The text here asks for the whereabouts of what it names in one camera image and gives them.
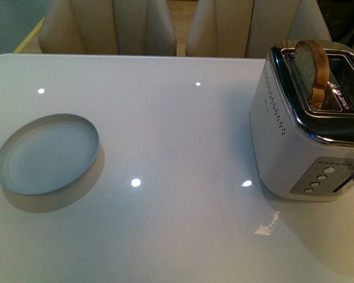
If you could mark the beige left chair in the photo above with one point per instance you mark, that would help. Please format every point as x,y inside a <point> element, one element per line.
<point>108,28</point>

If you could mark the beige chair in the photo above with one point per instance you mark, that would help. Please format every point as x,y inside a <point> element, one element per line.
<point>247,29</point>
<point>108,28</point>

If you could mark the beige right chair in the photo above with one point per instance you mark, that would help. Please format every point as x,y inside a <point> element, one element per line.
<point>247,29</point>

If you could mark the brown bread slice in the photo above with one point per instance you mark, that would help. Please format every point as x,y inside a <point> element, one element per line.
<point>312,64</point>

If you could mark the grey round plate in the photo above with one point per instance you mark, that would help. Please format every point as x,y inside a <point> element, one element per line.
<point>48,154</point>

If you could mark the white chrome toaster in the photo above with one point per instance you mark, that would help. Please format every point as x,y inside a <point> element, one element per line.
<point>303,153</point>

